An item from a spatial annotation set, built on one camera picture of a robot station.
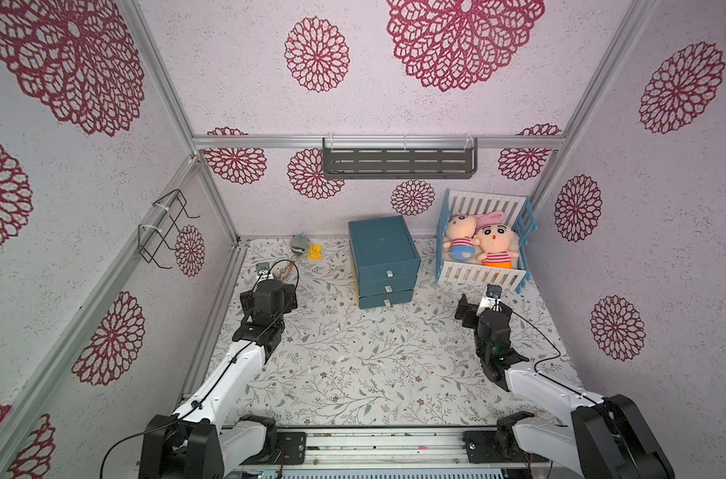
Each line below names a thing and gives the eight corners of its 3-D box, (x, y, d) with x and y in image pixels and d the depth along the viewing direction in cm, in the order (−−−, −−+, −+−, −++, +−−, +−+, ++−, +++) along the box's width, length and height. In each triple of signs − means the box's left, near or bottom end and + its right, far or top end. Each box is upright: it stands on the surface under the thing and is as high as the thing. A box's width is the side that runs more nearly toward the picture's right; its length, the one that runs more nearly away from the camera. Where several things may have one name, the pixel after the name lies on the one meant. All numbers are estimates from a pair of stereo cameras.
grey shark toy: (290, 254, 114) (288, 248, 111) (293, 241, 119) (291, 235, 116) (306, 254, 114) (305, 248, 111) (308, 241, 119) (307, 234, 116)
